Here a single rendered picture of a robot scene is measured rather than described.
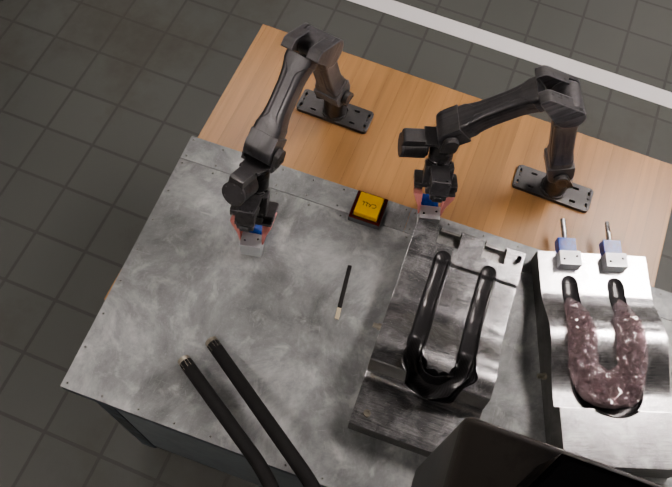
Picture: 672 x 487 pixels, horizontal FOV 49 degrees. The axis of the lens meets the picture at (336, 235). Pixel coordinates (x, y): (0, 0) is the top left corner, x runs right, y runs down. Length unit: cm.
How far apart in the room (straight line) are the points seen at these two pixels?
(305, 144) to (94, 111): 132
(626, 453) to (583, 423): 10
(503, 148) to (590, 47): 146
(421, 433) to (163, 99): 188
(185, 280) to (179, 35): 165
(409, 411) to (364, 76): 93
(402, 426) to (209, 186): 76
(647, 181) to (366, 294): 81
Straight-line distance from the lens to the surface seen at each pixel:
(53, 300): 273
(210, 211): 185
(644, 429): 170
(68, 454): 257
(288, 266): 177
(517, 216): 191
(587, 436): 165
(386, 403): 162
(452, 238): 177
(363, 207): 180
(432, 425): 162
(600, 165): 206
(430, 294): 168
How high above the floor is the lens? 243
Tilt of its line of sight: 64 degrees down
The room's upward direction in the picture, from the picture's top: 5 degrees clockwise
